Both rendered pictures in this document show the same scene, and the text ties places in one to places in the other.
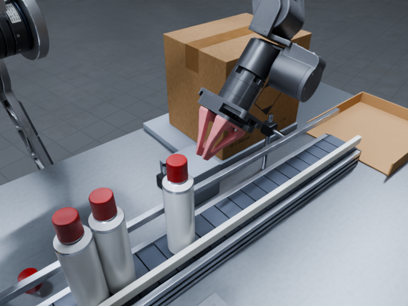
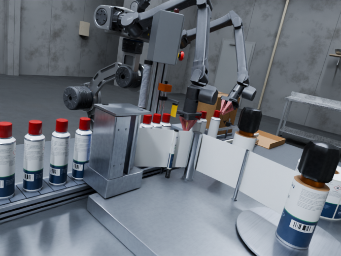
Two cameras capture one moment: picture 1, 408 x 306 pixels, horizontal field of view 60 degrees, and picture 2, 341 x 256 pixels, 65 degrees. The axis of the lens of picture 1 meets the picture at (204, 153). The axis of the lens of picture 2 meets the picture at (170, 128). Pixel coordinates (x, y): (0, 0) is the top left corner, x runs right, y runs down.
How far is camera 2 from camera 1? 1.05 m
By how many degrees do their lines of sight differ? 24
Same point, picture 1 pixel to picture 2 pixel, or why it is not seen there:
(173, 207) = (214, 125)
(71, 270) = (196, 129)
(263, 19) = (241, 78)
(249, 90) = (236, 96)
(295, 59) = (249, 89)
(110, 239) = (204, 125)
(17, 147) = not seen: hidden behind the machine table
